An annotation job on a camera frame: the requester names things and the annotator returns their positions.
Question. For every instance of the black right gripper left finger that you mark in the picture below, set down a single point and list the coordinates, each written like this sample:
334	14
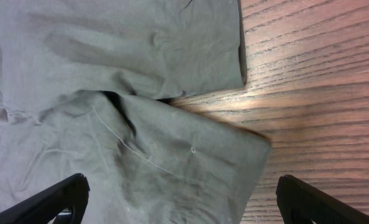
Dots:
64	202

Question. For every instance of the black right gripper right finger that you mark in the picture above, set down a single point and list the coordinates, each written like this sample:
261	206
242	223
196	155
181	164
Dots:
301	203

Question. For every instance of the grey shorts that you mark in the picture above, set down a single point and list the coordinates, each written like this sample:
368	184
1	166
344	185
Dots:
84	88

